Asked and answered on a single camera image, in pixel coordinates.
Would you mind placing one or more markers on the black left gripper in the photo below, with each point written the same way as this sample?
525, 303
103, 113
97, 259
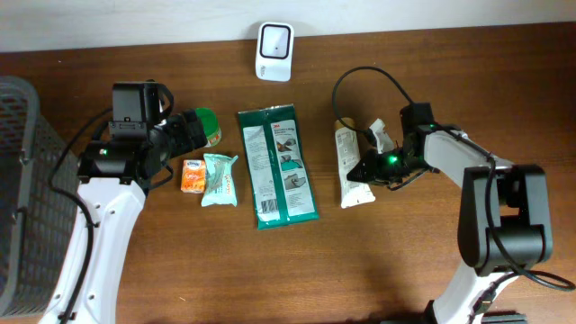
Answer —
191, 139

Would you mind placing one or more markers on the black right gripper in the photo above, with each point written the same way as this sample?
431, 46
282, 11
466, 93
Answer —
373, 173

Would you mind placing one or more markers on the white tube with tan cap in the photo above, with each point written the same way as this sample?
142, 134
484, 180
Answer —
348, 155

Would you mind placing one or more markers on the green lid jar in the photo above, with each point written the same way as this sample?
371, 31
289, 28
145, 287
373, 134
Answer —
211, 126

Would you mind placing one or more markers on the orange tissue pack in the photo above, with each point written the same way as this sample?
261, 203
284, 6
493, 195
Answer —
193, 179

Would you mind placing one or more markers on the mint green wipes packet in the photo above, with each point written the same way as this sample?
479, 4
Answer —
220, 187

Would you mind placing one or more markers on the dark green 3M package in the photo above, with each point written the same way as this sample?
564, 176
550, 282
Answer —
281, 187

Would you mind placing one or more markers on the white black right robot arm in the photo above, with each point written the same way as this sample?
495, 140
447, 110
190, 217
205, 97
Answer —
504, 226

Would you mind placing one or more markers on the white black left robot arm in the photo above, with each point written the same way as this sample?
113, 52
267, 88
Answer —
87, 289

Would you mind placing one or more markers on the white barcode scanner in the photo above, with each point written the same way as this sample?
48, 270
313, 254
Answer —
274, 51

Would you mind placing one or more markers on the grey plastic mesh basket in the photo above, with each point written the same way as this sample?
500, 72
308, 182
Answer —
36, 223

